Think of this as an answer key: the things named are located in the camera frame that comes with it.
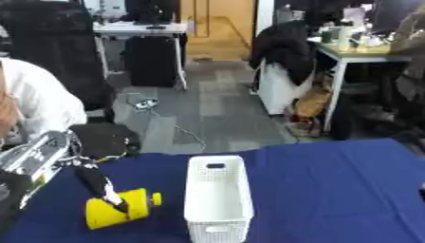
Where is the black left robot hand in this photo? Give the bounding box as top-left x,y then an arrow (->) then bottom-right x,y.
67,157 -> 133,214

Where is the yellow plastic bottle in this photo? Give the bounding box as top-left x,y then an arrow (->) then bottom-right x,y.
83,187 -> 165,231

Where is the black bag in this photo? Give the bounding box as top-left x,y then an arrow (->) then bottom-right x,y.
67,122 -> 143,159

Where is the white power strip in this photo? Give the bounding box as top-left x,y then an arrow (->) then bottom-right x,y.
133,98 -> 161,111

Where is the person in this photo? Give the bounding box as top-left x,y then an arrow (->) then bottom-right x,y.
0,56 -> 90,147

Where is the white perforated plastic basket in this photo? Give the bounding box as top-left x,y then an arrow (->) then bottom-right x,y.
182,155 -> 256,243

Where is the black hanging cloth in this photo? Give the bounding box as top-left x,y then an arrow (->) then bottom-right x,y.
0,0 -> 117,112

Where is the white desk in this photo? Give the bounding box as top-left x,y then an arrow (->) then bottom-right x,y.
91,21 -> 192,92

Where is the black computer monitor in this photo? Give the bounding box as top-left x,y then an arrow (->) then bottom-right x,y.
122,0 -> 183,27

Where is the white cabinet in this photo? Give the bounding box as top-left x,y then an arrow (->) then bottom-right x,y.
253,59 -> 312,117

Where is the brown bag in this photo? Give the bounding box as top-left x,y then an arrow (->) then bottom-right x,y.
286,84 -> 336,129

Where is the black jacket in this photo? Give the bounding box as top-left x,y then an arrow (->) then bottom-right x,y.
247,20 -> 321,87

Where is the wooden top desk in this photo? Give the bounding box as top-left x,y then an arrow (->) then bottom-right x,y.
315,40 -> 416,133

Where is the white power cable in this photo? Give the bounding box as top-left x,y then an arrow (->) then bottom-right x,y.
147,107 -> 210,154

